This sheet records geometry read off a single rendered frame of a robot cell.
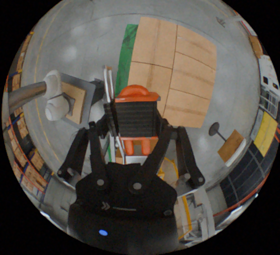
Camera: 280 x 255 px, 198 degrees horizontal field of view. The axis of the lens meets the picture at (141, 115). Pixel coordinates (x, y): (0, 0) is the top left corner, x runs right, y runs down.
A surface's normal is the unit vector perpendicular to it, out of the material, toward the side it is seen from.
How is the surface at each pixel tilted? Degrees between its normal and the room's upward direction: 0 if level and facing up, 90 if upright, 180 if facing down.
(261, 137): 90
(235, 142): 90
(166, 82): 0
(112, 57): 0
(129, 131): 0
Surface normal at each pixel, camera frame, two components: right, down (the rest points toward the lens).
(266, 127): -1.00, -0.07
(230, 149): -0.83, -0.51
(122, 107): 0.03, 0.40
